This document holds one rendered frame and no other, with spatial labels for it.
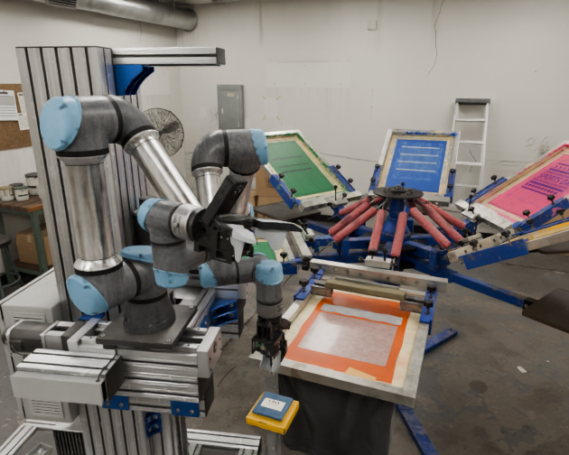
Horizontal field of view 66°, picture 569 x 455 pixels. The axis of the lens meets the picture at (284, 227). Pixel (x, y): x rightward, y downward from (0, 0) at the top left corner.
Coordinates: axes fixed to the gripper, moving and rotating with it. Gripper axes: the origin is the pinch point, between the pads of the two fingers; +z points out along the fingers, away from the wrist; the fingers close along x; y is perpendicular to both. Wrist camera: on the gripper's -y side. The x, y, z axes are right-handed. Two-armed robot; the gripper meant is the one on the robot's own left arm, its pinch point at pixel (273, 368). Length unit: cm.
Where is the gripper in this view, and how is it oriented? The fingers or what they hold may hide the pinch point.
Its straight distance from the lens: 141.7
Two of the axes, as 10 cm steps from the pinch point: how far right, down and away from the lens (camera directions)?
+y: -3.8, 2.9, -8.8
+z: 0.0, 9.5, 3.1
